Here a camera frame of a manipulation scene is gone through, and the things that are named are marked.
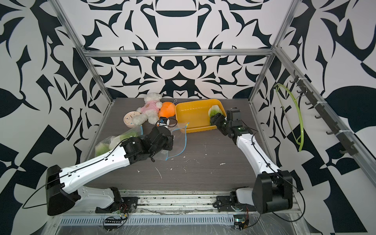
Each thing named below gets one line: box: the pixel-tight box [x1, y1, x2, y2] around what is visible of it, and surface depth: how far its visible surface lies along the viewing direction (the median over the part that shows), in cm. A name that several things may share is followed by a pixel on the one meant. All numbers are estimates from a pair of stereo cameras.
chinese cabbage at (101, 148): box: [94, 142, 114, 157], surface depth 86 cm
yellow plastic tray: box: [175, 98, 227, 134], surface depth 113 cm
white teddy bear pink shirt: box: [131, 92, 163, 126], surface depth 106 cm
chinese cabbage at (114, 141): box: [109, 131, 141, 151], surface depth 87 cm
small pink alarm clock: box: [123, 111, 141, 128], surface depth 107 cm
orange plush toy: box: [158, 101, 176, 119], surface depth 107 cm
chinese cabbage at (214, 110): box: [208, 104, 224, 118], surface depth 107 cm
